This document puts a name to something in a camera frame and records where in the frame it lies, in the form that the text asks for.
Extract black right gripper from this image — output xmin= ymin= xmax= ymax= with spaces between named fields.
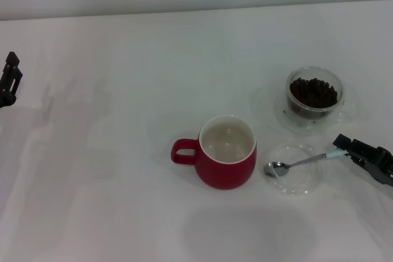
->
xmin=332 ymin=133 xmax=393 ymax=188

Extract metal spoon with blue handle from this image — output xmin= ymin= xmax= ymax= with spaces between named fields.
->
xmin=263 ymin=150 xmax=348 ymax=179

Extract red ceramic mug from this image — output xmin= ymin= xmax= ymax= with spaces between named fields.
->
xmin=170 ymin=115 xmax=258 ymax=191

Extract clear glass cup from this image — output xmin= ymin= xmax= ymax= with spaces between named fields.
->
xmin=284 ymin=66 xmax=360 ymax=121

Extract dark coffee beans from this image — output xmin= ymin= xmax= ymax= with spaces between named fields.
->
xmin=289 ymin=77 xmax=338 ymax=109

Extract clear glass saucer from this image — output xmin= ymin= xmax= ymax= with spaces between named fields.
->
xmin=274 ymin=88 xmax=359 ymax=136

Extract clear round glass lid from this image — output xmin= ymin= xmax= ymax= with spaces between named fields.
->
xmin=264 ymin=142 xmax=323 ymax=197

